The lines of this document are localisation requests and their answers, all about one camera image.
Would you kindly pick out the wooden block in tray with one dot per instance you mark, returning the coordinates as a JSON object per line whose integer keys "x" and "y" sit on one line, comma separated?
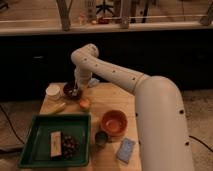
{"x": 55, "y": 144}

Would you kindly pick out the dark brown bowl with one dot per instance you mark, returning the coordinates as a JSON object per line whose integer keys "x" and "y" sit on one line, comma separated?
{"x": 67, "y": 90}

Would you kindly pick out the yellow banana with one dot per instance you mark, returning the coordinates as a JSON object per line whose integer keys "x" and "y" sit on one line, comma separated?
{"x": 57, "y": 108}

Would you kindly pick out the dark grape bunch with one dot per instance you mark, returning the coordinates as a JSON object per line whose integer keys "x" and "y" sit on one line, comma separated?
{"x": 69, "y": 146}

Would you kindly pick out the orange green fruit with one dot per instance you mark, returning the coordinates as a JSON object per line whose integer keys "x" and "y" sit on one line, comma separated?
{"x": 85, "y": 105}

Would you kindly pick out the orange bowl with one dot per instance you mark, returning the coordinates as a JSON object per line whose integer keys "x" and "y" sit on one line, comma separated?
{"x": 114, "y": 123}

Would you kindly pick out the small metal cup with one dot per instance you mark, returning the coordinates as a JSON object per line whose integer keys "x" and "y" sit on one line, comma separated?
{"x": 101, "y": 138}

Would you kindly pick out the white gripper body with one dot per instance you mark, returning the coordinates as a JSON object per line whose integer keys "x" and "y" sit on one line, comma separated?
{"x": 82, "y": 84}

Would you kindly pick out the white cup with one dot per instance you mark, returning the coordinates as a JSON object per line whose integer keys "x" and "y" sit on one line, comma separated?
{"x": 53, "y": 92}

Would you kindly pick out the green plastic tray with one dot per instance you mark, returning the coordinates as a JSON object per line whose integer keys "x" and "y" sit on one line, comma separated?
{"x": 36, "y": 152}

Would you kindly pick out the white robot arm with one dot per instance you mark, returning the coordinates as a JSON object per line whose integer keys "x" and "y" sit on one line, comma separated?
{"x": 159, "y": 109}

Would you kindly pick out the blue sponge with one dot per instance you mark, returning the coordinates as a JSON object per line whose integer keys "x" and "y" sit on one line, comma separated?
{"x": 125, "y": 150}

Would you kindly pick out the light blue towel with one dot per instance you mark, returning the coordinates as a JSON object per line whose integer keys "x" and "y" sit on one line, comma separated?
{"x": 93, "y": 82}

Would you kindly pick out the metal spoon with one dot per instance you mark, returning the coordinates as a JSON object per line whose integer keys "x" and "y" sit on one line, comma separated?
{"x": 75, "y": 89}

